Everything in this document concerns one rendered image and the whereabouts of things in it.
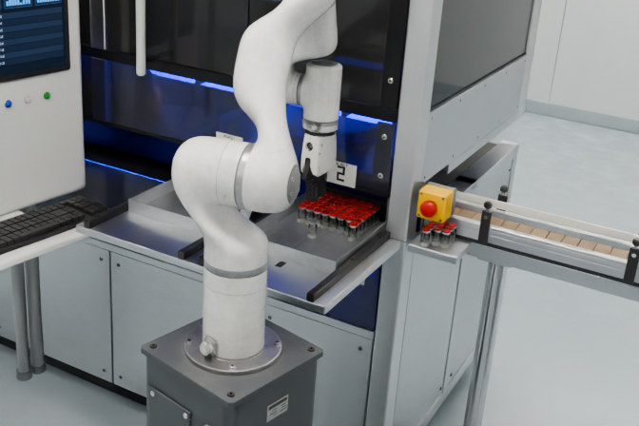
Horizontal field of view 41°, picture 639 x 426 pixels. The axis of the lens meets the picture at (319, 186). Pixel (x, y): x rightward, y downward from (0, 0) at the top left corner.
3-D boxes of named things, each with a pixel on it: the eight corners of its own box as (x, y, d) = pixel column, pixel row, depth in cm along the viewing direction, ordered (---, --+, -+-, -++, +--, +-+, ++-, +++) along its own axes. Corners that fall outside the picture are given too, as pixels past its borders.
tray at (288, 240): (308, 202, 234) (308, 190, 233) (395, 225, 223) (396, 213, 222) (239, 245, 206) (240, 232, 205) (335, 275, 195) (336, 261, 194)
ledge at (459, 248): (428, 231, 226) (428, 225, 225) (474, 244, 221) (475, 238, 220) (407, 250, 215) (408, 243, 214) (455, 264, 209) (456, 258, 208)
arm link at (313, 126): (327, 125, 196) (326, 138, 197) (344, 117, 204) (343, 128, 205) (295, 118, 200) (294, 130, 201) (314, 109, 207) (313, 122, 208)
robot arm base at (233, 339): (231, 388, 156) (234, 299, 149) (164, 346, 167) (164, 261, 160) (301, 349, 169) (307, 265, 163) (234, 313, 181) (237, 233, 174)
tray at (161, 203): (205, 174, 249) (205, 163, 248) (282, 195, 238) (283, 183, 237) (128, 211, 221) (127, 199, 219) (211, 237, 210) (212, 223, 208)
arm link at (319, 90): (295, 118, 199) (333, 125, 197) (298, 63, 195) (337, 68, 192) (305, 109, 207) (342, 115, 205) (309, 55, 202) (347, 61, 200)
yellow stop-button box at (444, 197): (426, 207, 216) (430, 181, 213) (453, 214, 213) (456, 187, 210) (415, 217, 210) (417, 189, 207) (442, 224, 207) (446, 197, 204)
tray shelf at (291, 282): (191, 176, 252) (191, 170, 251) (412, 238, 222) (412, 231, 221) (75, 231, 212) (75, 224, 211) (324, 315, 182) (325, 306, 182)
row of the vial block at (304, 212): (300, 219, 223) (300, 203, 221) (361, 237, 215) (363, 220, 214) (295, 222, 221) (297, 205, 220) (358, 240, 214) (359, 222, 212)
